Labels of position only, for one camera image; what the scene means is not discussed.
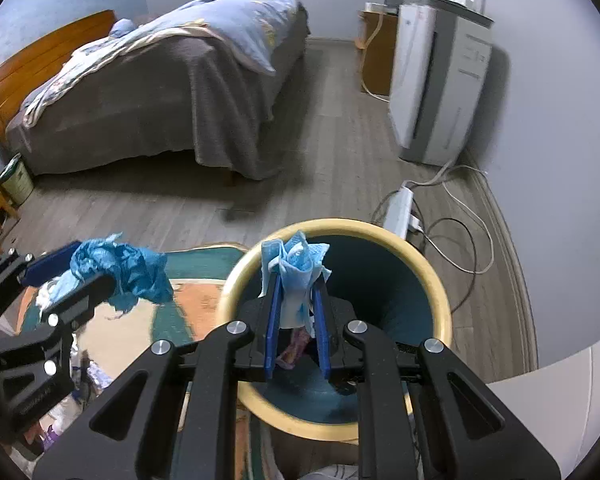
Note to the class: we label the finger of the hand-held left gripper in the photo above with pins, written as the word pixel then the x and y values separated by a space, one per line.
pixel 50 261
pixel 87 292

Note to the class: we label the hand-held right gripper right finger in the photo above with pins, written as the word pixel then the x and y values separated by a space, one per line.
pixel 322 332

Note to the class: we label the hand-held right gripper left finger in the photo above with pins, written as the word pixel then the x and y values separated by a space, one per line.
pixel 272 325

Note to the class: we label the blue disposable cloth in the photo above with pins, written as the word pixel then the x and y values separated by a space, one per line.
pixel 135 270

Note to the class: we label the blue face mask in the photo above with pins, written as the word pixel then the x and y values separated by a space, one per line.
pixel 295 270

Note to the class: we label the white crumpled tissue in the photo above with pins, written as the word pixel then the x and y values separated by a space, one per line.
pixel 55 292

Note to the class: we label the pink wrapper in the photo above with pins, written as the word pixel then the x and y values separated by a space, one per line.
pixel 295 350

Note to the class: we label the patterned quilted mat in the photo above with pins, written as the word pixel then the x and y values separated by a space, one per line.
pixel 130 330

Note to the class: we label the blue blister pack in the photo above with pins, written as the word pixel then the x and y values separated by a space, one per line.
pixel 96 375

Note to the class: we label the white bin with green rim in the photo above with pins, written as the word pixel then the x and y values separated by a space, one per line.
pixel 17 182

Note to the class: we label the white power strip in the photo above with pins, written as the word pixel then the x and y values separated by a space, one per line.
pixel 399 210

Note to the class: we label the grey bed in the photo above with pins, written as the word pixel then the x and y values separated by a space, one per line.
pixel 155 100

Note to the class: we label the wooden headboard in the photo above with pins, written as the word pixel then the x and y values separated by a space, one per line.
pixel 30 65

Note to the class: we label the light grey panel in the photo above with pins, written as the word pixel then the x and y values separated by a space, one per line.
pixel 555 400

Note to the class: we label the white air purifier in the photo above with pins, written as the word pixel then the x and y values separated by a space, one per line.
pixel 415 70

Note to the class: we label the wooden cabinet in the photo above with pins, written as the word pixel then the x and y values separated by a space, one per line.
pixel 377 50

